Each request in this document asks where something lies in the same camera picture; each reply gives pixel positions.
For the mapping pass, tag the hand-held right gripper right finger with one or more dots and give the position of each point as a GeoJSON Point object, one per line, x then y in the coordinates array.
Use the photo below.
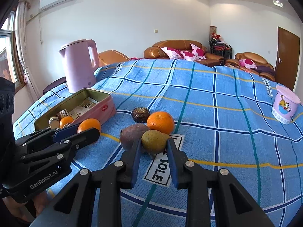
{"type": "Point", "coordinates": [174, 170]}

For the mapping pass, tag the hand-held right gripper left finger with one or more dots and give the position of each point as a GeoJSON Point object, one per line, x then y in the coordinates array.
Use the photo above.
{"type": "Point", "coordinates": [136, 163]}

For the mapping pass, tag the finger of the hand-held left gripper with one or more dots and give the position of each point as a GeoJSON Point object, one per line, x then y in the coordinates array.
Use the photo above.
{"type": "Point", "coordinates": [64, 132]}
{"type": "Point", "coordinates": [80, 139]}

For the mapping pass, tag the small orange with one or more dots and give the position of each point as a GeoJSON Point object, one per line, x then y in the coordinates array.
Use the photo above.
{"type": "Point", "coordinates": [90, 124]}
{"type": "Point", "coordinates": [66, 122]}

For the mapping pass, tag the yellow-green round fruit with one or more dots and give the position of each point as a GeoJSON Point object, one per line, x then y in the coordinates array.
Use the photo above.
{"type": "Point", "coordinates": [153, 141]}

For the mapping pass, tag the purple passion fruit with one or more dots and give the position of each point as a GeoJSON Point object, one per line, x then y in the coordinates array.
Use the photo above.
{"type": "Point", "coordinates": [129, 136]}

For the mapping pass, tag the pink metal tin box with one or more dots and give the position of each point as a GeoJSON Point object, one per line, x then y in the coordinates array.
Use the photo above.
{"type": "Point", "coordinates": [104, 108]}

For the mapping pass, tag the large orange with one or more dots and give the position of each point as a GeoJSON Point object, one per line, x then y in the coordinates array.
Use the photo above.
{"type": "Point", "coordinates": [161, 122]}

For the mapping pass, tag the person's left hand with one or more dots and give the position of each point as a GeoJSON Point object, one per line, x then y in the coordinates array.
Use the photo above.
{"type": "Point", "coordinates": [26, 209]}

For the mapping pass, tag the printed paper leaflet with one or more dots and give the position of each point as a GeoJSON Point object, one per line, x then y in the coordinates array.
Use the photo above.
{"type": "Point", "coordinates": [82, 110]}

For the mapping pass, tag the dark cushioned wooden stool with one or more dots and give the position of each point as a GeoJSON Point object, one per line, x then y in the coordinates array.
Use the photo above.
{"type": "Point", "coordinates": [54, 85]}

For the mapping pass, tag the blue plaid tablecloth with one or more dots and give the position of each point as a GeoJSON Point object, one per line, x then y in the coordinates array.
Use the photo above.
{"type": "Point", "coordinates": [213, 134]}

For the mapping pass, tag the pink electric kettle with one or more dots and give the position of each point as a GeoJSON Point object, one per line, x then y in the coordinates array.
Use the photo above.
{"type": "Point", "coordinates": [78, 68]}

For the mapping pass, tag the orange leather armchair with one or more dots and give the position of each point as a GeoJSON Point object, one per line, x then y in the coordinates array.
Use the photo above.
{"type": "Point", "coordinates": [111, 58]}

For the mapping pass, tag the light window curtain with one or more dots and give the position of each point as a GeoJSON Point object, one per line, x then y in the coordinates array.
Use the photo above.
{"type": "Point", "coordinates": [26, 52]}

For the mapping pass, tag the light pink pillow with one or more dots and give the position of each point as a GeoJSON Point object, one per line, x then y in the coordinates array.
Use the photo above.
{"type": "Point", "coordinates": [136, 58]}

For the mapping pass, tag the window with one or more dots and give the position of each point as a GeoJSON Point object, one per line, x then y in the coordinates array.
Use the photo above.
{"type": "Point", "coordinates": [7, 52]}

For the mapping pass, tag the brown leather sofa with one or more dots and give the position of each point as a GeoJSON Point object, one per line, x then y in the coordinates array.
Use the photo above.
{"type": "Point", "coordinates": [153, 50]}

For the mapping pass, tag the pink floral pillow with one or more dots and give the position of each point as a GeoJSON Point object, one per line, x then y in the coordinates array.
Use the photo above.
{"type": "Point", "coordinates": [188, 55]}
{"type": "Point", "coordinates": [198, 50]}
{"type": "Point", "coordinates": [248, 63]}
{"type": "Point", "coordinates": [172, 52]}

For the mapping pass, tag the pink cartoon bucket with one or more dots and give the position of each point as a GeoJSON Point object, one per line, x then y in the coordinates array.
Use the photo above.
{"type": "Point", "coordinates": [285, 106]}

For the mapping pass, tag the stack of dark chairs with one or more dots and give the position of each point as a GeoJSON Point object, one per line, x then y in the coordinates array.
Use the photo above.
{"type": "Point", "coordinates": [220, 49]}

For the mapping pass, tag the purple cloth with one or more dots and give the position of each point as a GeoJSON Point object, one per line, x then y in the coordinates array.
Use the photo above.
{"type": "Point", "coordinates": [265, 69]}

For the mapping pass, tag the brown leather armchair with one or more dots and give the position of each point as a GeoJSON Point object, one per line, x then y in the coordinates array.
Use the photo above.
{"type": "Point", "coordinates": [248, 55]}

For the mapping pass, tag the red artificial flowers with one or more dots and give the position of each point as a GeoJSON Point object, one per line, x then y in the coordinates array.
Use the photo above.
{"type": "Point", "coordinates": [217, 37]}

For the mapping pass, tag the tall brown floor vase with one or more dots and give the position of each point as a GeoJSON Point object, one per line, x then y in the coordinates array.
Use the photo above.
{"type": "Point", "coordinates": [212, 29]}

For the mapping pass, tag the brown wooden door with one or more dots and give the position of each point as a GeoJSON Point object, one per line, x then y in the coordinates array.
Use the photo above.
{"type": "Point", "coordinates": [287, 59]}

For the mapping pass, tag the square ceiling light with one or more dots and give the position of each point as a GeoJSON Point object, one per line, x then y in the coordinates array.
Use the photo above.
{"type": "Point", "coordinates": [278, 2]}

